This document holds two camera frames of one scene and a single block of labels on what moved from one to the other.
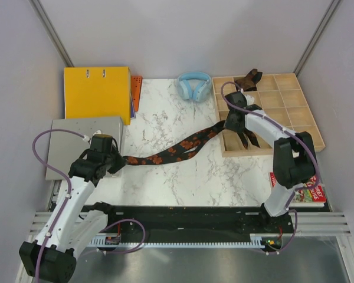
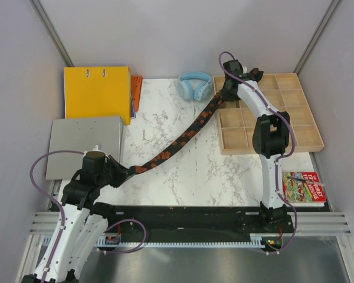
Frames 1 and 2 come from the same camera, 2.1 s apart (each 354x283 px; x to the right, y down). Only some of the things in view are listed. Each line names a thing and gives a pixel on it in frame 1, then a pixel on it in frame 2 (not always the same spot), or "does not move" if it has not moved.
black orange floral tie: (187, 148) → (183, 141)
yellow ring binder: (95, 92) does not move
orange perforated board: (136, 82) does not move
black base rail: (192, 224) does not move
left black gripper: (119, 164) → (122, 174)
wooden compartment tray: (278, 96) does not move
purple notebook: (133, 113) does not move
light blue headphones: (194, 85) does not move
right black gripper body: (229, 124) → (228, 95)
